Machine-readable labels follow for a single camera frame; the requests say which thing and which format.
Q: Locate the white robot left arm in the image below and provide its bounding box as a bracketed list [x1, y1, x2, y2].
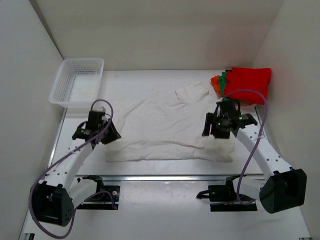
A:
[31, 110, 121, 227]

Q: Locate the white t shirt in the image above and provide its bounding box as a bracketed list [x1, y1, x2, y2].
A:
[104, 82, 236, 162]

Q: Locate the aluminium table rail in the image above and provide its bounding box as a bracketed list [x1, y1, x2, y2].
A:
[102, 174, 229, 182]

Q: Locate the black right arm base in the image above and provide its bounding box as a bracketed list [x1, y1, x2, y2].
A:
[196, 175, 258, 212]

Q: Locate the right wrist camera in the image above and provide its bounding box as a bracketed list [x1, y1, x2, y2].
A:
[216, 97, 225, 104]

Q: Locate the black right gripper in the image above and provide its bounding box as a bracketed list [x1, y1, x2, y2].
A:
[202, 113, 229, 140]

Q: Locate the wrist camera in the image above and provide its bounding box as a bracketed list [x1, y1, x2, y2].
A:
[216, 97, 225, 104]
[96, 106, 106, 114]

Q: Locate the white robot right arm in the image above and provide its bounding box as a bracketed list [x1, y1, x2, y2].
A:
[196, 100, 307, 214]

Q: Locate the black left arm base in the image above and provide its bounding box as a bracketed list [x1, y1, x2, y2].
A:
[77, 175, 121, 211]

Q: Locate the green folded t shirt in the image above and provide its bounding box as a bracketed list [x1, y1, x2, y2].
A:
[218, 71, 230, 97]

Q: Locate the pink folded t shirt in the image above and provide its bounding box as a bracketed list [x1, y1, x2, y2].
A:
[240, 102, 256, 109]

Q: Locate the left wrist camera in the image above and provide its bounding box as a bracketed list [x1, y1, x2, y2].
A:
[96, 106, 106, 114]

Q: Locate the orange folded t shirt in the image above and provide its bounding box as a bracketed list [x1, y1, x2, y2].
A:
[210, 75, 222, 98]

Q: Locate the white plastic basket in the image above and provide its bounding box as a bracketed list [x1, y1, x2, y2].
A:
[49, 57, 105, 109]

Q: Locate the red folded t shirt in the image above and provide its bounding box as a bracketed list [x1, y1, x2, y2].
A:
[223, 67, 272, 105]

